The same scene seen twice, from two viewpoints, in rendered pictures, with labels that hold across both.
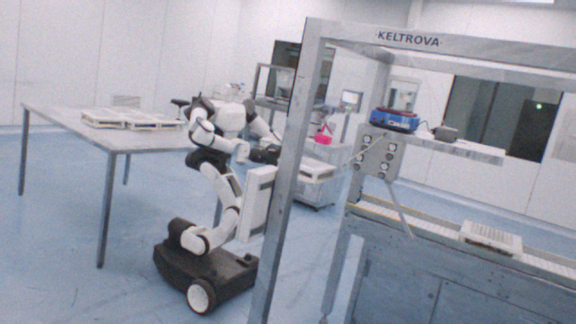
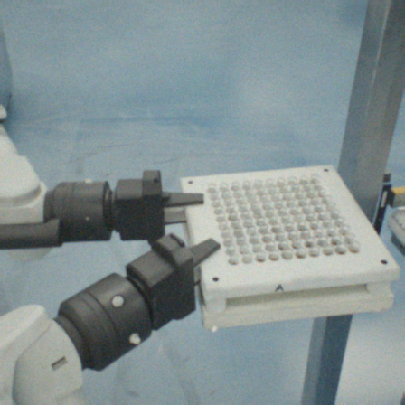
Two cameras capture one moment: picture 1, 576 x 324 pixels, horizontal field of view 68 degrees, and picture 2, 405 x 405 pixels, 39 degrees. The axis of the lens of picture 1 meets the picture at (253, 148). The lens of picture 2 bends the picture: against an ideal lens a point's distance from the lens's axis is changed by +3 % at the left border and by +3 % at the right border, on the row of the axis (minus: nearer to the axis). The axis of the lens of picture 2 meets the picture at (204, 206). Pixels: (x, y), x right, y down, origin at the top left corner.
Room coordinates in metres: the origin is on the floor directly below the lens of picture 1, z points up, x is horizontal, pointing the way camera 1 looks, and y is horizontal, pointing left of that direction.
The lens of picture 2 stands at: (1.88, 0.19, 1.49)
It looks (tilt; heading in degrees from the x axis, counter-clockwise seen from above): 37 degrees down; 317
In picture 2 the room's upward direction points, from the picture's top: straight up
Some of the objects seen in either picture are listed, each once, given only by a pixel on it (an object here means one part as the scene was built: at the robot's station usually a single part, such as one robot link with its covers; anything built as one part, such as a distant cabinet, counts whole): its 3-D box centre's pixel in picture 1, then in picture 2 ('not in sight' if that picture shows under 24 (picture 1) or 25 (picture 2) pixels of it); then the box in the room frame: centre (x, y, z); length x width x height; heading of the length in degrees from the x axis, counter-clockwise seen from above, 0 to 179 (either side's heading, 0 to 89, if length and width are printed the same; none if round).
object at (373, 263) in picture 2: (307, 164); (276, 223); (2.26, -0.31, 1.00); 0.25 x 0.24 x 0.02; 146
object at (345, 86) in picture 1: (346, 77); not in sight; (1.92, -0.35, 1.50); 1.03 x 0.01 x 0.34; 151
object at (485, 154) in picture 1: (431, 140); not in sight; (2.02, -0.83, 1.28); 0.62 x 0.38 x 0.04; 61
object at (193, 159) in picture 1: (206, 160); not in sight; (2.66, 0.28, 0.82); 0.28 x 0.13 x 0.18; 56
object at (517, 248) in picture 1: (490, 236); not in sight; (1.83, -1.13, 0.92); 0.25 x 0.24 x 0.02; 150
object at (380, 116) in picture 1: (394, 119); not in sight; (2.06, -0.65, 1.34); 0.21 x 0.20 x 0.09; 151
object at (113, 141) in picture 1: (126, 125); not in sight; (3.39, 1.06, 0.80); 1.50 x 1.10 x 0.04; 49
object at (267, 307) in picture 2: (305, 173); (273, 249); (2.26, -0.31, 0.95); 0.24 x 0.24 x 0.02; 56
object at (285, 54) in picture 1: (298, 73); not in sight; (8.06, -0.58, 1.43); 1.32 x 0.01 x 1.11; 55
